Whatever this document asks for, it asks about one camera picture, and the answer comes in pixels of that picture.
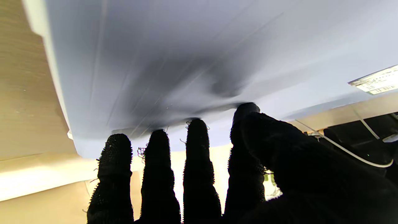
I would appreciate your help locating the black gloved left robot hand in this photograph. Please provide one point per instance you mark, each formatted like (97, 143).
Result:
(373, 149)

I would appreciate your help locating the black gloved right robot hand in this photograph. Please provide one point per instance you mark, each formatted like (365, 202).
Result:
(295, 180)

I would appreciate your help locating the blue plastic file folder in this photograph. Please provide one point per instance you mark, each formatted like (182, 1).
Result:
(202, 62)

